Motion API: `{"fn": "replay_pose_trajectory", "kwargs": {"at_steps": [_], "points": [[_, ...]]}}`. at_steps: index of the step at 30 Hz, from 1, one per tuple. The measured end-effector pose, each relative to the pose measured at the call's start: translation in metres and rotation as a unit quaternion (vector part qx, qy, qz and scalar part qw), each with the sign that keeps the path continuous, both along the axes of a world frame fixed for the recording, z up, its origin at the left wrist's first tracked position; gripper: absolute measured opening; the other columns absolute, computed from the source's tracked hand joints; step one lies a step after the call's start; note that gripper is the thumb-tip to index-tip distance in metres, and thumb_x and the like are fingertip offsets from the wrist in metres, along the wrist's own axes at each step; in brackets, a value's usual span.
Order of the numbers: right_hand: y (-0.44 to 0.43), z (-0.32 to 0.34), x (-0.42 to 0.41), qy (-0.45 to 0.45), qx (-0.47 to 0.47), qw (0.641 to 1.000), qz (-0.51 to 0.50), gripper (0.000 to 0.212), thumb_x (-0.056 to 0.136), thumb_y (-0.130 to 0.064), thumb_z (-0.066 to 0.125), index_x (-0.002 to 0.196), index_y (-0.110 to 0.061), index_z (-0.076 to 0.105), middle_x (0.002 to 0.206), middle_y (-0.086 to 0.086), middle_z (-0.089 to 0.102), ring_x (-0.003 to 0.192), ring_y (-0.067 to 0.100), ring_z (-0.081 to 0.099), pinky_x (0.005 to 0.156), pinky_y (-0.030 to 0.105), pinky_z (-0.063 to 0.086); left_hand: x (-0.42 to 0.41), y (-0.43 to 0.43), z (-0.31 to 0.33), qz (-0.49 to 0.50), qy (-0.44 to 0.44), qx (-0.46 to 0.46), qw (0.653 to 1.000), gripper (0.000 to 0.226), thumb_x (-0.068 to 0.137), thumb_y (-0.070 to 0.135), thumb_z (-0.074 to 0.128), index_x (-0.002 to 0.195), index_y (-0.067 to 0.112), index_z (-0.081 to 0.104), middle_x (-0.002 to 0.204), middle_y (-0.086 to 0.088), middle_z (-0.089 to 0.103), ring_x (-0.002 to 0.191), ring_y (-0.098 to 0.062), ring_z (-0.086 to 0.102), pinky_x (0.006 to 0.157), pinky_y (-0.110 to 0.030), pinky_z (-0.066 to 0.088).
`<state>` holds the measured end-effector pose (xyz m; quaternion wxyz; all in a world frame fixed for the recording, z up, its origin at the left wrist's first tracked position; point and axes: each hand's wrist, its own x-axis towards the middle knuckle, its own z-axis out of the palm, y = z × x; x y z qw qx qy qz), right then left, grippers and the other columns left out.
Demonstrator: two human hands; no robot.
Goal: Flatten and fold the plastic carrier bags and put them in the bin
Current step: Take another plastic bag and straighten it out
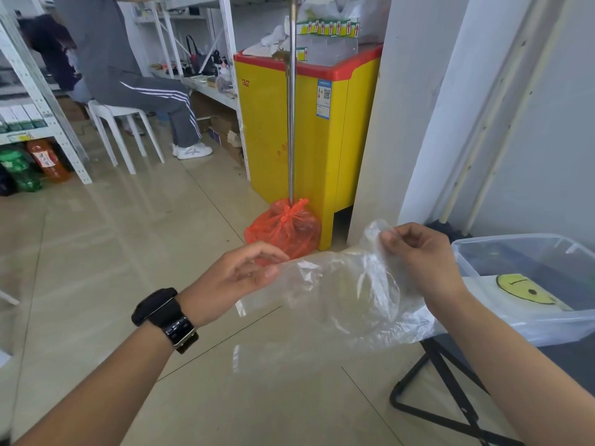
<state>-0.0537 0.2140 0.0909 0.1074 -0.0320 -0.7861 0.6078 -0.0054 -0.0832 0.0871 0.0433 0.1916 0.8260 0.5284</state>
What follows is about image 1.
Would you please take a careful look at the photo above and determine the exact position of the clear plastic storage bin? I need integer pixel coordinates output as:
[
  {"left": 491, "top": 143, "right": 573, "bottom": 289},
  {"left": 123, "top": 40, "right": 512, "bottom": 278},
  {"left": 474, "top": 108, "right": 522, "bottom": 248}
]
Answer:
[{"left": 451, "top": 233, "right": 595, "bottom": 347}]

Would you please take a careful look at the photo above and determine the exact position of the row of white boxes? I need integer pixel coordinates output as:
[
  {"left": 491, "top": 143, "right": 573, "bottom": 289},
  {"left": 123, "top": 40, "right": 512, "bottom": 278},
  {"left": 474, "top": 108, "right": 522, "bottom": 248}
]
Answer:
[{"left": 0, "top": 104, "right": 47, "bottom": 133}]

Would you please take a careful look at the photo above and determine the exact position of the white long metal shelf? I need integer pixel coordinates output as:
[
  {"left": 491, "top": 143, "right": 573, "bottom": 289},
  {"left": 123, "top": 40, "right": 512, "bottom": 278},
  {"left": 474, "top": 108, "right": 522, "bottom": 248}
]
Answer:
[{"left": 132, "top": 0, "right": 252, "bottom": 181}]

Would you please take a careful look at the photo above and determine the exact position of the clear plastic bag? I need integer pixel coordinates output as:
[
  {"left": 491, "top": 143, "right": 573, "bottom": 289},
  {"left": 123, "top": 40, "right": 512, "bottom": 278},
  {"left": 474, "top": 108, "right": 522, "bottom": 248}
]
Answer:
[{"left": 232, "top": 219, "right": 449, "bottom": 374}]

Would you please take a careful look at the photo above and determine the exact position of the yellow chest freezer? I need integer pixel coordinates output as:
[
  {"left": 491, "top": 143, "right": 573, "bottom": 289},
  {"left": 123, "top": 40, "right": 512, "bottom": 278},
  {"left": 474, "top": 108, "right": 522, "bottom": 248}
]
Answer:
[{"left": 233, "top": 44, "right": 384, "bottom": 251}]

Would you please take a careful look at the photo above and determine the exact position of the metal pole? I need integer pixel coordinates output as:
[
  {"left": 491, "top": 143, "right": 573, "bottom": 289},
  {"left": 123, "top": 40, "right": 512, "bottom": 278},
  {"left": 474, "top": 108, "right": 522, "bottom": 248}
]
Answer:
[{"left": 286, "top": 0, "right": 298, "bottom": 207}]

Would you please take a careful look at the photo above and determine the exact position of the person's left hand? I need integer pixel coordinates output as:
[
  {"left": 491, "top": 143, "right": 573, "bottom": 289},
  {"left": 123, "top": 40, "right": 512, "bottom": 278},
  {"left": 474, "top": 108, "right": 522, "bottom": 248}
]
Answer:
[{"left": 175, "top": 241, "right": 290, "bottom": 328}]

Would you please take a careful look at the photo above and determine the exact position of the black folding stand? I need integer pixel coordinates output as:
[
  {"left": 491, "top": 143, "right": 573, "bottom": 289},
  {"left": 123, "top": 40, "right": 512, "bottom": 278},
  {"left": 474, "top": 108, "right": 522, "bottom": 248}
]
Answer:
[{"left": 390, "top": 338, "right": 526, "bottom": 446}]

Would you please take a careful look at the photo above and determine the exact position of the white smiley face bag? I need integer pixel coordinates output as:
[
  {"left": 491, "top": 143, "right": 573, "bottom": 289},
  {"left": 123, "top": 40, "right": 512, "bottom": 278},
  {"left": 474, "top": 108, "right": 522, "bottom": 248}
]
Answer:
[{"left": 465, "top": 273, "right": 575, "bottom": 316}]

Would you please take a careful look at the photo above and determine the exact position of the red plastic bag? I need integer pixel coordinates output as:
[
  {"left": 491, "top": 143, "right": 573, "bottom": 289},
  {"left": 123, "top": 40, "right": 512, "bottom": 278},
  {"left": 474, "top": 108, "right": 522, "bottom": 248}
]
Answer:
[{"left": 244, "top": 198, "right": 322, "bottom": 260}]

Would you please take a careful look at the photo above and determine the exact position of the white metal shelf rack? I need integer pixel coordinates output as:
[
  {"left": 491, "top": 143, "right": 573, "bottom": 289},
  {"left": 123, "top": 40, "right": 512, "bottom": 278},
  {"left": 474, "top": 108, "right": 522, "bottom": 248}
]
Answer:
[{"left": 0, "top": 0, "right": 93, "bottom": 185}]

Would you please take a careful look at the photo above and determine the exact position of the person's right forearm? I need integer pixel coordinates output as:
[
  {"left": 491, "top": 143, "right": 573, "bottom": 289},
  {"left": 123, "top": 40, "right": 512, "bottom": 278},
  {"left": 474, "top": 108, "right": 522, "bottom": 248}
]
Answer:
[{"left": 425, "top": 282, "right": 595, "bottom": 446}]

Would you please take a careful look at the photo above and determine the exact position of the person's right hand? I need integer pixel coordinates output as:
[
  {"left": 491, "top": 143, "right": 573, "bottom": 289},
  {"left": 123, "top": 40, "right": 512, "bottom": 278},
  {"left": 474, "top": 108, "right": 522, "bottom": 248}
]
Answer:
[{"left": 379, "top": 222, "right": 467, "bottom": 306}]

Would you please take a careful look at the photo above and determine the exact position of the cardboard box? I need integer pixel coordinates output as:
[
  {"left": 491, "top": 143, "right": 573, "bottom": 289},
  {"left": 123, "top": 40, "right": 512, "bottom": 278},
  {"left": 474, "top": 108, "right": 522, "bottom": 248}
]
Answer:
[{"left": 197, "top": 115, "right": 245, "bottom": 165}]

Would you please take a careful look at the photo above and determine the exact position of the black wrist watch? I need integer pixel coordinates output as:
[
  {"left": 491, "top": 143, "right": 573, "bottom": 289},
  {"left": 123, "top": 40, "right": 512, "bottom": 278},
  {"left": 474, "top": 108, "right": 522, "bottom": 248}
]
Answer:
[{"left": 131, "top": 288, "right": 200, "bottom": 355}]

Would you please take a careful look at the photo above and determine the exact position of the row of small green packets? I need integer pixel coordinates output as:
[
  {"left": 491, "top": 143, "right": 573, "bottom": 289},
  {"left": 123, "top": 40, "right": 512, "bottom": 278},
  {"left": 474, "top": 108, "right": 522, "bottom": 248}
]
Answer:
[{"left": 296, "top": 18, "right": 361, "bottom": 39}]

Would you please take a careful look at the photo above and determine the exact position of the orange drink bottle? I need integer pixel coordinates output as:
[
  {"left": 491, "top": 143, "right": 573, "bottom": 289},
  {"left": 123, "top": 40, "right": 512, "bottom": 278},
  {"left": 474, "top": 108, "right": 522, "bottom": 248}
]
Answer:
[{"left": 26, "top": 139, "right": 72, "bottom": 183}]

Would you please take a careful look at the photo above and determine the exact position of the black handbag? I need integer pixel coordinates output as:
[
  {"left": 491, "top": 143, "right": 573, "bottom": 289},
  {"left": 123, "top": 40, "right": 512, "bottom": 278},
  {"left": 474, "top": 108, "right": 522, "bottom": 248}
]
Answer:
[{"left": 186, "top": 35, "right": 220, "bottom": 77}]

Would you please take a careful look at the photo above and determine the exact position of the white plastic chair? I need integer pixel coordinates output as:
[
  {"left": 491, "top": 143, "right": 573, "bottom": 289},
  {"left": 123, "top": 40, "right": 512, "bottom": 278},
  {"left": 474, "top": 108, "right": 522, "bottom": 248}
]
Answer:
[{"left": 86, "top": 99, "right": 165, "bottom": 175}]

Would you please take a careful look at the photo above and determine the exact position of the person's left forearm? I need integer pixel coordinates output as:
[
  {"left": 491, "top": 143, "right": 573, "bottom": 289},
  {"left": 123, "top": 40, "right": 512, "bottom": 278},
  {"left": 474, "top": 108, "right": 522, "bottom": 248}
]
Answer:
[{"left": 14, "top": 320, "right": 179, "bottom": 446}]

